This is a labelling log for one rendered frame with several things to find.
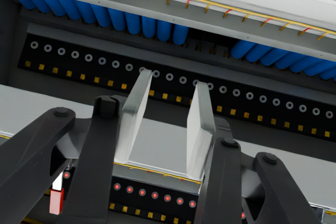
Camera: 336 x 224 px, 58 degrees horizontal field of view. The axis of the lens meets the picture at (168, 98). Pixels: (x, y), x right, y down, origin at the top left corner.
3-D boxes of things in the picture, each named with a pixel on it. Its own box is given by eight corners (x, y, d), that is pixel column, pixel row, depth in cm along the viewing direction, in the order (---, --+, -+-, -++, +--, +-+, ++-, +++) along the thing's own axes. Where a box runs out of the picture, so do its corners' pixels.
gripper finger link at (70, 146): (106, 170, 13) (38, 155, 13) (127, 120, 18) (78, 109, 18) (111, 141, 13) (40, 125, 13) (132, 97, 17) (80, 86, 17)
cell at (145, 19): (144, 23, 41) (142, 1, 35) (157, 26, 41) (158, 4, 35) (141, 36, 41) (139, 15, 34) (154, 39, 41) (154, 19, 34)
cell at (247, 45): (232, 44, 41) (246, 26, 35) (245, 47, 41) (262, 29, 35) (229, 57, 41) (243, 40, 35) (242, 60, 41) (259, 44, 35)
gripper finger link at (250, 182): (214, 163, 13) (283, 179, 13) (207, 114, 17) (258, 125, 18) (205, 192, 13) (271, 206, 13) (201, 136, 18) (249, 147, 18)
